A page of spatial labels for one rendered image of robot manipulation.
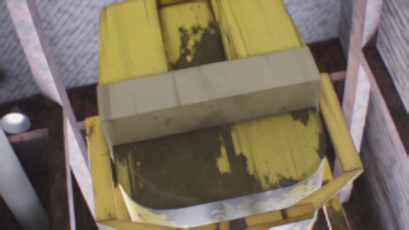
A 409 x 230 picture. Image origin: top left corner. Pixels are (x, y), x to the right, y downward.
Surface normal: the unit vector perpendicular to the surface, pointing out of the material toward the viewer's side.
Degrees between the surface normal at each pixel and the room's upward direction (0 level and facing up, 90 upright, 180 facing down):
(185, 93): 90
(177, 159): 90
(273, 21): 90
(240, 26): 90
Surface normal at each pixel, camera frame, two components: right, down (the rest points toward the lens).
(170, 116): 0.17, 0.76
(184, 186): -0.09, -0.62
